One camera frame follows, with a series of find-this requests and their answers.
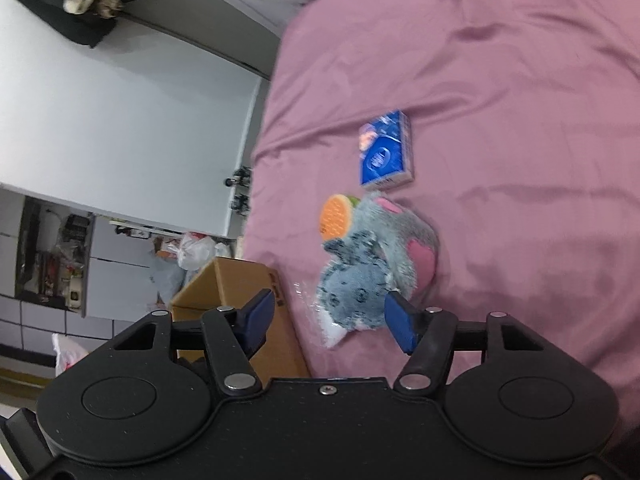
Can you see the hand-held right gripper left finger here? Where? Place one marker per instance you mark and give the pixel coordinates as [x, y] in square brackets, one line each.
[257, 317]

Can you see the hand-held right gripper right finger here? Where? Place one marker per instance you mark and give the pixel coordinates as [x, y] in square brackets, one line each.
[400, 322]

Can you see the cardboard box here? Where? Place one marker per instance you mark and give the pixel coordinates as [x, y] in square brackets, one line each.
[225, 285]

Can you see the clear plastic bag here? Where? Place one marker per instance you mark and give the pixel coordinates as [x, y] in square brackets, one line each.
[331, 335]

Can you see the grey plush toy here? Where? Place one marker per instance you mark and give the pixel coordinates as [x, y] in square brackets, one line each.
[395, 240]

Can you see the orange burger plush toy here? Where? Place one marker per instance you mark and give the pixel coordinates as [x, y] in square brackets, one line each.
[335, 215]

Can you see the blue tissue packet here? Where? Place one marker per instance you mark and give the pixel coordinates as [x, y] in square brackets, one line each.
[385, 152]

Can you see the white plastic bag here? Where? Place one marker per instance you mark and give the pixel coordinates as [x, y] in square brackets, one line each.
[197, 251]

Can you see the grey plastic bag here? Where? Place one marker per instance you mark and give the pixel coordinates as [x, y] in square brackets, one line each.
[167, 282]

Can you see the orange carton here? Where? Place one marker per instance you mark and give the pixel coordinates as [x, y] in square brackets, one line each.
[162, 252]

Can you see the red-printed plastic bag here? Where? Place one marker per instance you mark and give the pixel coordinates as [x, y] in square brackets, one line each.
[67, 355]

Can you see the cluttered storage shelf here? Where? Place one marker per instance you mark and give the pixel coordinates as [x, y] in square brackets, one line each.
[50, 255]

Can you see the yellow-edged table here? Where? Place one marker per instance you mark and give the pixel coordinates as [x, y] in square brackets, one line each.
[22, 382]

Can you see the pink bed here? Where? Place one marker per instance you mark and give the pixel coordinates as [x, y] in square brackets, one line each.
[525, 110]

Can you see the black hanging garment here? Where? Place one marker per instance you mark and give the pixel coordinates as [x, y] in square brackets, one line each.
[50, 15]

